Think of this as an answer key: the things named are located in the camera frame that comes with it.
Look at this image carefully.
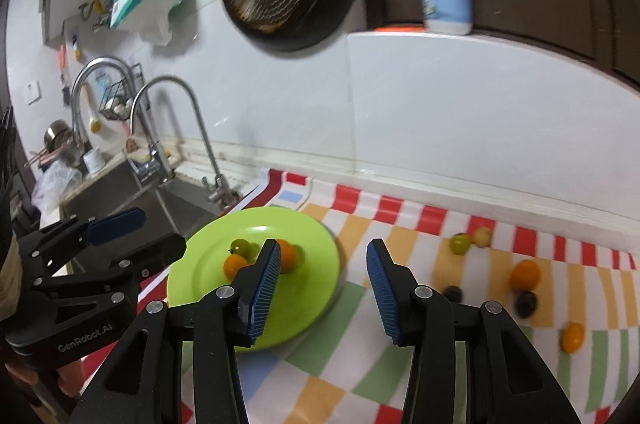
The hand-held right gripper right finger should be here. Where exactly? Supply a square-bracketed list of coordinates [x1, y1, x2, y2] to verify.
[366, 239, 576, 424]

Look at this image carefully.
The tall steel faucet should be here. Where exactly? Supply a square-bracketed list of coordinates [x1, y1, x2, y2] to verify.
[70, 57, 176, 185]

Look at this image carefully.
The small orange tangerine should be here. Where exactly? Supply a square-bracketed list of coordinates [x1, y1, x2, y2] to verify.
[560, 323, 586, 354]

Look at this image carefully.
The large orange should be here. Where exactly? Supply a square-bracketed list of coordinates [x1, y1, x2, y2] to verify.
[509, 260, 542, 293]

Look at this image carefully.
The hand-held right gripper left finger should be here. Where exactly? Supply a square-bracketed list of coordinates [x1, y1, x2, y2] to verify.
[67, 238, 283, 424]

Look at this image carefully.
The black wire basket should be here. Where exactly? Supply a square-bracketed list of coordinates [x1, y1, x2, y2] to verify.
[97, 64, 151, 122]

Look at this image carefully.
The white cup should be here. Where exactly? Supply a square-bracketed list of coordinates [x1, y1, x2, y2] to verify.
[82, 149, 104, 175]

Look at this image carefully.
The green plate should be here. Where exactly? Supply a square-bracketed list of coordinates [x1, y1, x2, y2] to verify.
[166, 205, 342, 351]

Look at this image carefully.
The person's left hand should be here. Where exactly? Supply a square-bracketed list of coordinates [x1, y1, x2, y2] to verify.
[55, 359, 86, 400]

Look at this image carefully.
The striped colourful mat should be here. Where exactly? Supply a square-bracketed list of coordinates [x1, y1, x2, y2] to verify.
[80, 168, 638, 424]

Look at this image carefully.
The steel pot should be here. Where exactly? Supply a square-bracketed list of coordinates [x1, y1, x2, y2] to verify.
[44, 119, 77, 151]

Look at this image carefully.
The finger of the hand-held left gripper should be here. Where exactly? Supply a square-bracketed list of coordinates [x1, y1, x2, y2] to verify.
[12, 207, 147, 280]
[5, 231, 187, 341]

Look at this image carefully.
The slim steel faucet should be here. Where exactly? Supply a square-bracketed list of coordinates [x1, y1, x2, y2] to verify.
[129, 76, 241, 207]

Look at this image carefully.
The crumpled plastic bag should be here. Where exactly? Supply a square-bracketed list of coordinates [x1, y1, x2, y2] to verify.
[32, 161, 83, 213]

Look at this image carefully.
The yellow dish brush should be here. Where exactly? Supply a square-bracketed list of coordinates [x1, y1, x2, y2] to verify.
[81, 84, 104, 135]

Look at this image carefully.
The steel sink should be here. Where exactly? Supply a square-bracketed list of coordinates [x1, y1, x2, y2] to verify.
[60, 155, 237, 251]

